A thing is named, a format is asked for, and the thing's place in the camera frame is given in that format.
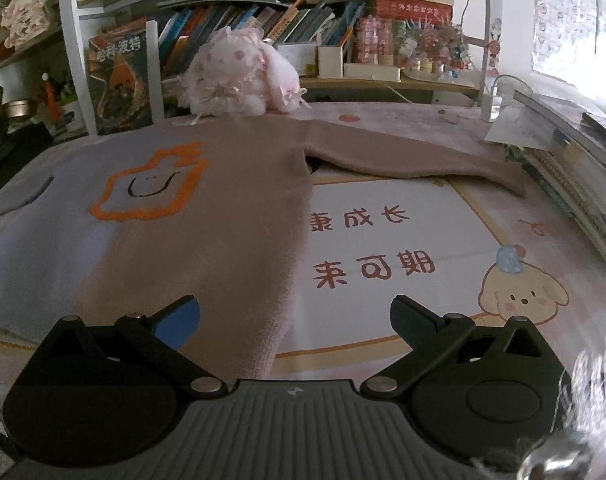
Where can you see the grey cloth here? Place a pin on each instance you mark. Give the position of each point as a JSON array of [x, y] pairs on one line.
[[223, 220]]

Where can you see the floral cloth doll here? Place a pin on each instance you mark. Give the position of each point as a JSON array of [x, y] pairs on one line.
[[28, 10]]

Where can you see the dark fantasy cover book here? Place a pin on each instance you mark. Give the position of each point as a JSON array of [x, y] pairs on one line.
[[118, 80]]

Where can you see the red box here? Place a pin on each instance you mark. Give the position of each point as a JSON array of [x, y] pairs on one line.
[[413, 9]]

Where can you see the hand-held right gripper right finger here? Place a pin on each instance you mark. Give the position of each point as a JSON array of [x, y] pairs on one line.
[[413, 322]]

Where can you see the loose white paper sheet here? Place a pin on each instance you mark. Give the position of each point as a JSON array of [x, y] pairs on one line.
[[518, 132]]

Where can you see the pink printed desk mat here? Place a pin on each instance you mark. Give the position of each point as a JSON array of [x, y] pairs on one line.
[[383, 200]]

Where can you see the pink plush rabbit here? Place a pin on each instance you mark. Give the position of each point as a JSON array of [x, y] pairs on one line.
[[233, 70]]

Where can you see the row of boxed figurines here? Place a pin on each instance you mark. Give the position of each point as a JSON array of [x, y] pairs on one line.
[[413, 42]]

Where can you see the white storage box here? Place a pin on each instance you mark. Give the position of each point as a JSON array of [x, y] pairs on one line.
[[295, 60], [330, 61]]

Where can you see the white bookshelf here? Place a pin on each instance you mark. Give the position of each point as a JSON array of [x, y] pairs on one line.
[[73, 60]]

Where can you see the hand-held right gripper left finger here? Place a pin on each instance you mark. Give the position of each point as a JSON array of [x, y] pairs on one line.
[[183, 322]]

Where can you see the stack of books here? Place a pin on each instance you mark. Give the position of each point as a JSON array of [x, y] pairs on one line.
[[573, 170]]

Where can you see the row of shelf books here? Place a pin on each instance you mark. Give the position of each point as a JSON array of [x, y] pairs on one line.
[[263, 22]]

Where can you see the metal bowl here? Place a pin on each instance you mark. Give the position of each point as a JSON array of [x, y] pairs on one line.
[[19, 110]]

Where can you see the orange tassel pen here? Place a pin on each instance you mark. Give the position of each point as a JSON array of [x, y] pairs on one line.
[[49, 92]]

